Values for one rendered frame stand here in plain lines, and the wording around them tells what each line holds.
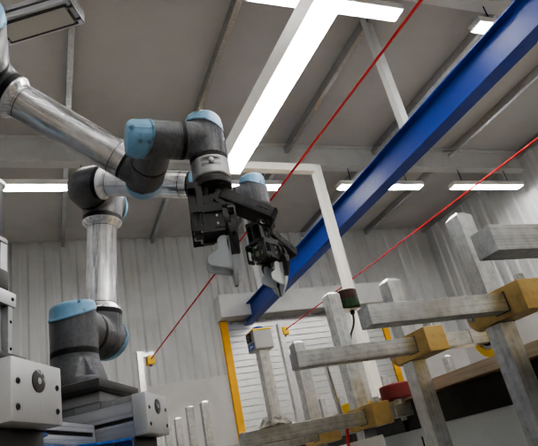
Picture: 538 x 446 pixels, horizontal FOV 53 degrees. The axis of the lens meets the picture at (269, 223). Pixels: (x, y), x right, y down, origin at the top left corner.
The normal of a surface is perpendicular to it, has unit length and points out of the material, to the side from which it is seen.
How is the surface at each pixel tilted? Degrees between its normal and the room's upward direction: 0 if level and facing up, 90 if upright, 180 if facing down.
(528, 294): 90
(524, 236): 90
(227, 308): 90
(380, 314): 90
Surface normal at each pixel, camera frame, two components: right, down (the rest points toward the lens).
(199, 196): 0.11, -0.45
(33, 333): 0.33, -0.46
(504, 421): -0.91, 0.01
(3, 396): -0.18, -0.38
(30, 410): 0.96, -0.26
